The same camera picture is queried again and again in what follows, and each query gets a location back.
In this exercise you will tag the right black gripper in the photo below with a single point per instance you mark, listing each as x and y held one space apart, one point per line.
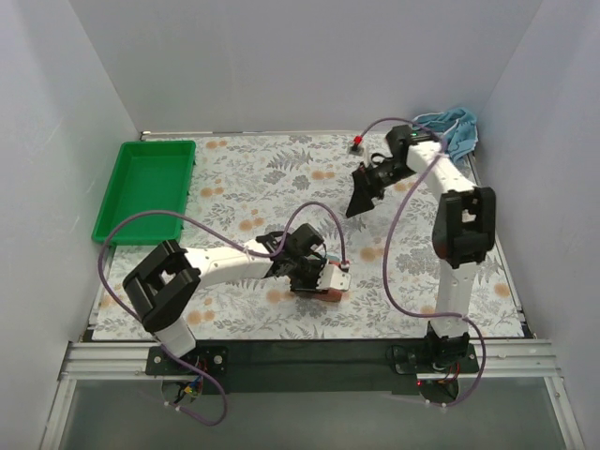
367 181

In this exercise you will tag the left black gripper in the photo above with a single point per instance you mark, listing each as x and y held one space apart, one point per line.
306 279

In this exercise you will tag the orange brown bear towel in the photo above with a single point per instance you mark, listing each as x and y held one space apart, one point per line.
332 295

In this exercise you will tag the blue towel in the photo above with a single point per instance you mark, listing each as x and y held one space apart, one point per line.
459 128

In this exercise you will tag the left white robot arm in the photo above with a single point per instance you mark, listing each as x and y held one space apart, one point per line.
161 285

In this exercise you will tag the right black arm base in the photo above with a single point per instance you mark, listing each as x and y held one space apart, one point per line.
416 356

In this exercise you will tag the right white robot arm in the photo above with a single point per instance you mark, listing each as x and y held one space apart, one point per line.
463 233

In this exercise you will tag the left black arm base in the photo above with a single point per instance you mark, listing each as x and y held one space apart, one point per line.
211 359

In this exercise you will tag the green plastic tray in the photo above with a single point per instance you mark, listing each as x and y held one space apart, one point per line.
146 176

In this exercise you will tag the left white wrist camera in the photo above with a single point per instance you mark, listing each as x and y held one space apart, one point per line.
332 277

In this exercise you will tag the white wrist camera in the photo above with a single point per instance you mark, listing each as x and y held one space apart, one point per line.
356 146
332 277

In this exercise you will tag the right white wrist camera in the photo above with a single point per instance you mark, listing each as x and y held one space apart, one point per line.
356 146

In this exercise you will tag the aluminium frame rail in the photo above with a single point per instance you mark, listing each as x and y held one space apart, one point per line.
318 365

